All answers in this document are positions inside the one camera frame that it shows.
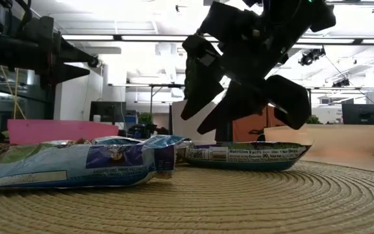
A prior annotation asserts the dark green granola bar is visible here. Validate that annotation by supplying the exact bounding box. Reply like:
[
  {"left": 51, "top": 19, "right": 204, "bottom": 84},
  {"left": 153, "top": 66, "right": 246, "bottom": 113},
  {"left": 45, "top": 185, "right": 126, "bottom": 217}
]
[{"left": 179, "top": 140, "right": 313, "bottom": 172}]

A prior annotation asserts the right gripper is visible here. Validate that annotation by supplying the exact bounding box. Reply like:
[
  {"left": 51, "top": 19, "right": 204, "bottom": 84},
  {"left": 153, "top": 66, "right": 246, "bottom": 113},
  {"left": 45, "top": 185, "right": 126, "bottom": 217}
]
[{"left": 180, "top": 0, "right": 312, "bottom": 136}]

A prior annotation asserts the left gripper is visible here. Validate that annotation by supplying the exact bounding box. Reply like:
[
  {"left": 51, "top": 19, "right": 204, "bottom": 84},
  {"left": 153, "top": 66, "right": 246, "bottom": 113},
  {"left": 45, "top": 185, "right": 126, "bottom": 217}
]
[{"left": 39, "top": 16, "right": 99, "bottom": 92}]

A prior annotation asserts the green cactus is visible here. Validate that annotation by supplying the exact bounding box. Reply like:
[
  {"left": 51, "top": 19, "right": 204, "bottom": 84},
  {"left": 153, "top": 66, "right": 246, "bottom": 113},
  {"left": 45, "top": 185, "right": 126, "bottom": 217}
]
[{"left": 183, "top": 55, "right": 196, "bottom": 101}]

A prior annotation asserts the long overhead light bar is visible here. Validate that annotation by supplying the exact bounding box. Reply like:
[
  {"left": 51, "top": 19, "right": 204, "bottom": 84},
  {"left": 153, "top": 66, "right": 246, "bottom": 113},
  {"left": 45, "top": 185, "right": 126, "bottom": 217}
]
[{"left": 60, "top": 33, "right": 374, "bottom": 46}]

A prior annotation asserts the orange plastic bin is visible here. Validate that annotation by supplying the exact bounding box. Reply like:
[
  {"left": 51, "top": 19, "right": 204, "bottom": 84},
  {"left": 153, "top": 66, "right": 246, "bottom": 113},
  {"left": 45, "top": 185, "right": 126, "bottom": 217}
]
[{"left": 264, "top": 123, "right": 374, "bottom": 160}]

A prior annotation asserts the pink plastic bin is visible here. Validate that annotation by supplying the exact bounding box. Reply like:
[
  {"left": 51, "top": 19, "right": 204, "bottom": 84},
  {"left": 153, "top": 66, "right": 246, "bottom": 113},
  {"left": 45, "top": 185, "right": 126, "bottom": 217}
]
[{"left": 6, "top": 118, "right": 119, "bottom": 145}]

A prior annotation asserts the blue purple granola bar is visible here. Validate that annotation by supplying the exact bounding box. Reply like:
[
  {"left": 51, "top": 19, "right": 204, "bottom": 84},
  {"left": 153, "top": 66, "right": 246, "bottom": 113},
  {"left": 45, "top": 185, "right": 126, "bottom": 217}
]
[{"left": 0, "top": 142, "right": 177, "bottom": 189}]

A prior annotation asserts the round woven placemat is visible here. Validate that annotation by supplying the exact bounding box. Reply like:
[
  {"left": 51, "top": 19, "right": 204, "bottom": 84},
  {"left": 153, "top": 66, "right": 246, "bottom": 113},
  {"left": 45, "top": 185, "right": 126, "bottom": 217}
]
[{"left": 0, "top": 144, "right": 374, "bottom": 234}]

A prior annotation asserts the orange curtain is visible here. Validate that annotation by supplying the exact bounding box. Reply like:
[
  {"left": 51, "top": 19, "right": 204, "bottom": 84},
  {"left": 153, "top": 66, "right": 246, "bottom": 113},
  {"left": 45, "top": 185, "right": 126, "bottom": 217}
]
[{"left": 232, "top": 107, "right": 287, "bottom": 142}]

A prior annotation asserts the white hexagonal plant pot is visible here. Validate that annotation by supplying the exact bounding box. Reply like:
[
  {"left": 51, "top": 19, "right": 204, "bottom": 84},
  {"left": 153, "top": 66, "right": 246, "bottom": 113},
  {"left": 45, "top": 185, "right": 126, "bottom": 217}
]
[{"left": 171, "top": 99, "right": 220, "bottom": 144}]

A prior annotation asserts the background metal rig frame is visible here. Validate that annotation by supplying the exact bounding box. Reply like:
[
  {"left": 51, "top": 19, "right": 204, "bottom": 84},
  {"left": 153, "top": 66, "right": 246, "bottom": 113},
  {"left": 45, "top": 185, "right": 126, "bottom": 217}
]
[{"left": 108, "top": 83, "right": 186, "bottom": 127}]

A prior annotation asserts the black computer monitor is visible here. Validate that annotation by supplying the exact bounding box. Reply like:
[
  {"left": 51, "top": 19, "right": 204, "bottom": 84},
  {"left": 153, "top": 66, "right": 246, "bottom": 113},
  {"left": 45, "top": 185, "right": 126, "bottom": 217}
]
[
  {"left": 342, "top": 103, "right": 374, "bottom": 126},
  {"left": 89, "top": 101, "right": 127, "bottom": 125}
]

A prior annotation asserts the black curtain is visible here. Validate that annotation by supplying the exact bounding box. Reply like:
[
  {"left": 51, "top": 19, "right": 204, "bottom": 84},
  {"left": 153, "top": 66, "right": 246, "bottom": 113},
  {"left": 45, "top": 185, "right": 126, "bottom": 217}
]
[{"left": 215, "top": 122, "right": 233, "bottom": 142}]

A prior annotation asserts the yellow hanging cord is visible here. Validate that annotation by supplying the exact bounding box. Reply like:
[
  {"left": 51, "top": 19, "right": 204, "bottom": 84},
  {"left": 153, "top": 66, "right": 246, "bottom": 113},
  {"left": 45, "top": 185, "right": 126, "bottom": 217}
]
[
  {"left": 0, "top": 64, "right": 27, "bottom": 120},
  {"left": 13, "top": 68, "right": 19, "bottom": 120}
]

